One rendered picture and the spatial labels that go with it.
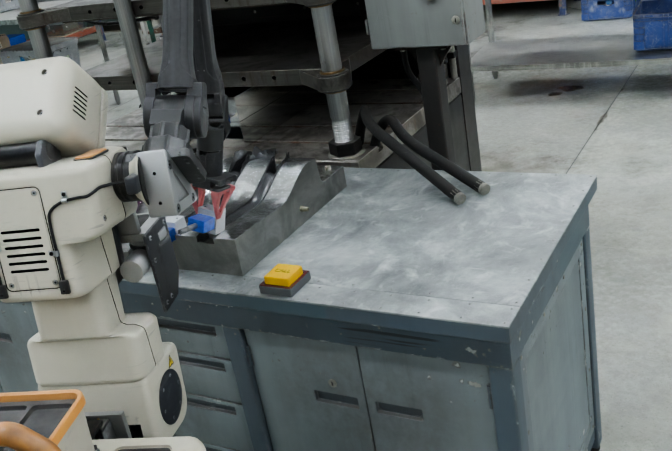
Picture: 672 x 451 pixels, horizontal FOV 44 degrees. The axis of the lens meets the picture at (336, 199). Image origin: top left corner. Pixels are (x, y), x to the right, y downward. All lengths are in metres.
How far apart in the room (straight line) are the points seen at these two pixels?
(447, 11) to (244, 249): 0.92
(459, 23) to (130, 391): 1.34
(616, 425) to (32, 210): 1.77
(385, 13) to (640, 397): 1.35
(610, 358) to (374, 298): 1.33
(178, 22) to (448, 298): 0.72
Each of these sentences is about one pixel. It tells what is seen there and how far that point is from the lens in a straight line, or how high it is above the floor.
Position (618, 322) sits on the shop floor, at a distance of 3.04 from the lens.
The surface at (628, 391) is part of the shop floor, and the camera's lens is 2.72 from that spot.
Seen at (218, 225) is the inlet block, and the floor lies 0.91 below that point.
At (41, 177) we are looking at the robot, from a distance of 1.40.
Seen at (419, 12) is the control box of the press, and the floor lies 1.17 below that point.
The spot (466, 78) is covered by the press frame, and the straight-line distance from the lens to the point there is 3.24.
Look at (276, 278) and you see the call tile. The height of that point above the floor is 0.84.
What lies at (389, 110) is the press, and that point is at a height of 0.79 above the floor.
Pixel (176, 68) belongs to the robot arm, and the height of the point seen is 1.32.
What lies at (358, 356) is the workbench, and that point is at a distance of 1.81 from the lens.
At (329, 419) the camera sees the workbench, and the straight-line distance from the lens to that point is 1.96.
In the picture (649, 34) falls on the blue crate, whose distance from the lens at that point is 5.29.
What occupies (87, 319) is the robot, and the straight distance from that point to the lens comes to 1.54.
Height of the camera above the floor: 1.62
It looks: 22 degrees down
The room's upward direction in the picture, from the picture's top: 10 degrees counter-clockwise
